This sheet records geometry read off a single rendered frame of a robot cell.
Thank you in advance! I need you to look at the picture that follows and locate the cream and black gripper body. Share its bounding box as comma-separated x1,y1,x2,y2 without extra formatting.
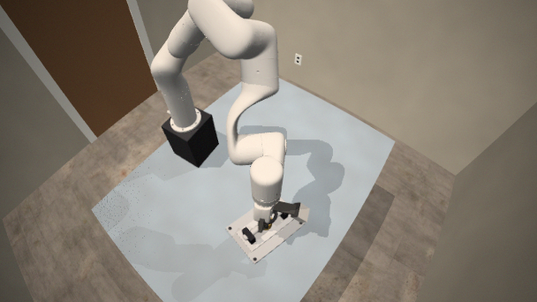
253,201,275,223

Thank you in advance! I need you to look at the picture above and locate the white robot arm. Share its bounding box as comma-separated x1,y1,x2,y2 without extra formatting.
151,0,310,223

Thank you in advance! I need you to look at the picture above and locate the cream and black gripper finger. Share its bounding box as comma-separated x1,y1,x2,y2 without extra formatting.
258,218,269,233

